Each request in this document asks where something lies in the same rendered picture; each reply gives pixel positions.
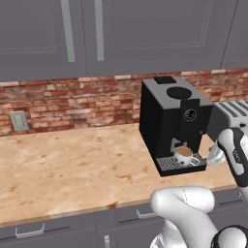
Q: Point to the grey wall outlet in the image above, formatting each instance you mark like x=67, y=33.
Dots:
x=19, y=120

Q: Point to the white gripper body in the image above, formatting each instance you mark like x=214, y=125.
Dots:
x=215, y=156

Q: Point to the grey lower cupboard door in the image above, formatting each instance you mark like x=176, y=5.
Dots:
x=129, y=237

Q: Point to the grey drawer front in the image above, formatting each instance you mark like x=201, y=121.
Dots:
x=64, y=226
x=227, y=197
x=126, y=215

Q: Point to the grey upper cupboard door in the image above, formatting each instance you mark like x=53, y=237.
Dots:
x=237, y=32
x=155, y=35
x=35, y=35

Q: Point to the white cup of coffee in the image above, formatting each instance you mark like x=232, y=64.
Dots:
x=182, y=157

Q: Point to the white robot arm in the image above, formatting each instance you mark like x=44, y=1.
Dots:
x=184, y=207

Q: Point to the grey cupboard door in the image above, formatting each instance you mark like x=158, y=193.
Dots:
x=237, y=32
x=155, y=35
x=129, y=237
x=35, y=35

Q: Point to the black coffee machine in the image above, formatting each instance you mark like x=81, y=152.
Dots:
x=161, y=122

